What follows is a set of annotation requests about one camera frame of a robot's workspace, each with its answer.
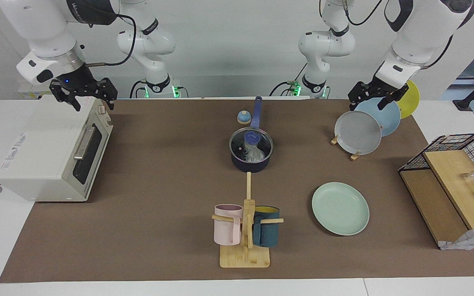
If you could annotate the glass lid with blue knob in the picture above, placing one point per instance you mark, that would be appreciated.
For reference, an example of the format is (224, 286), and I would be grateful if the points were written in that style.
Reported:
(237, 142)

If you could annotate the brown wooden board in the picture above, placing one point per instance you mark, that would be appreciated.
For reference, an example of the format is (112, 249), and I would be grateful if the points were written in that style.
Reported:
(430, 205)

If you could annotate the pink mug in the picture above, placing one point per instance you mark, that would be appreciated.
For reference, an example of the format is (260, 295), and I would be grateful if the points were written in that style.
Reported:
(226, 230)

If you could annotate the wooden mug stand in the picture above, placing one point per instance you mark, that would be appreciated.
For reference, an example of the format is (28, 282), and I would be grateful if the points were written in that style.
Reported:
(245, 259)

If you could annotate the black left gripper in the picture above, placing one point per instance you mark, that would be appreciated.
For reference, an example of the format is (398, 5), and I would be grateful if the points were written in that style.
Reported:
(379, 90)

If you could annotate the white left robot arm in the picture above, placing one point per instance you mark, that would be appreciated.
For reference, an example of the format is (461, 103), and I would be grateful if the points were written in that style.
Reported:
(418, 37)

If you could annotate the brown table mat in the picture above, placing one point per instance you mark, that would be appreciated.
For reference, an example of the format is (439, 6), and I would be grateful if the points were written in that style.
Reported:
(159, 226)

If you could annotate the grey plate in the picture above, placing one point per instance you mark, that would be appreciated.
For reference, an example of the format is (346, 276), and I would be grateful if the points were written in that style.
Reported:
(358, 133)

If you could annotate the mint green plate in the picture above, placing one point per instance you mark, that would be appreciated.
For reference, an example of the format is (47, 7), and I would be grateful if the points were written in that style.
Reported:
(340, 209)

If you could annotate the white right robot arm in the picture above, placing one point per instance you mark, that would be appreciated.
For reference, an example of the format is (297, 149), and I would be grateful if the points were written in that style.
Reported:
(47, 28)

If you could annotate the blue wooden call bell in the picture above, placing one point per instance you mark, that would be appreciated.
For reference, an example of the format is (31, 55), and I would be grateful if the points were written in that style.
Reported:
(244, 118)

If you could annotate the light wooden board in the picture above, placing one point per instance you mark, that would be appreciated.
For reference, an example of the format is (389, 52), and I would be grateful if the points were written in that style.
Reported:
(455, 181)

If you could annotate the dark blue saucepan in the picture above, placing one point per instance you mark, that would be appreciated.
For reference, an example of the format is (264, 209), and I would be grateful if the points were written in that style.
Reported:
(257, 111)

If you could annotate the clear plastic bag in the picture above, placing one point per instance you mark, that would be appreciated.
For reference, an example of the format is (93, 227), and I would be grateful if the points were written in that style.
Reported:
(255, 154)

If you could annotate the white toaster oven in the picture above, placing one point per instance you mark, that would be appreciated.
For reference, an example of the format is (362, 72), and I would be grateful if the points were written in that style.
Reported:
(43, 148)

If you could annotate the white box with yellow label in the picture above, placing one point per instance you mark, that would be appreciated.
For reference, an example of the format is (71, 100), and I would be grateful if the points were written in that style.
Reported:
(31, 94)

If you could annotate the light blue plate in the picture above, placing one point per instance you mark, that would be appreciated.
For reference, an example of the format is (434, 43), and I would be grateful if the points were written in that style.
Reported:
(387, 117)

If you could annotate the dark teal mug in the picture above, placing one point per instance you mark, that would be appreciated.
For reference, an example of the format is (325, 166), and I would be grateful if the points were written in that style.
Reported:
(266, 234)

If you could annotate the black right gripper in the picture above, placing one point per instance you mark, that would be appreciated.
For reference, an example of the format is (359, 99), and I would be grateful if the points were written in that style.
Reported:
(76, 84)

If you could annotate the yellow plate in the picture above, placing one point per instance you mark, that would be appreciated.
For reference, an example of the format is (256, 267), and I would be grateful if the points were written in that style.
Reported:
(410, 100)

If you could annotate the wooden plate rack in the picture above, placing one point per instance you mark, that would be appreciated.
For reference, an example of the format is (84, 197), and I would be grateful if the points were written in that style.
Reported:
(355, 156)

